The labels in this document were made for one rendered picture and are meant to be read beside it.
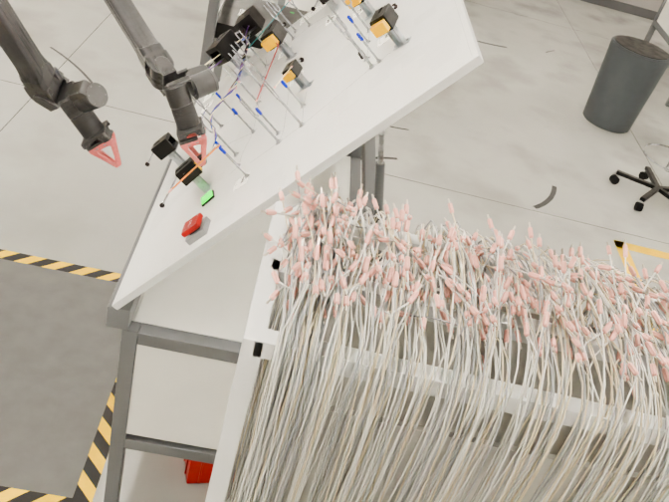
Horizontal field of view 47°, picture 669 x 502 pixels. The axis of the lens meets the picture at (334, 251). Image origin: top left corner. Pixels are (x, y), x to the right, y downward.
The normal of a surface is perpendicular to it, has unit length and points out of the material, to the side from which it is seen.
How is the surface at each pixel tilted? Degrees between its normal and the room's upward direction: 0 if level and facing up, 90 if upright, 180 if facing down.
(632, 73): 94
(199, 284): 0
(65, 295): 0
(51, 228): 0
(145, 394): 90
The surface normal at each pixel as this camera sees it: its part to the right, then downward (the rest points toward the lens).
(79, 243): 0.24, -0.79
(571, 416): -0.07, 0.57
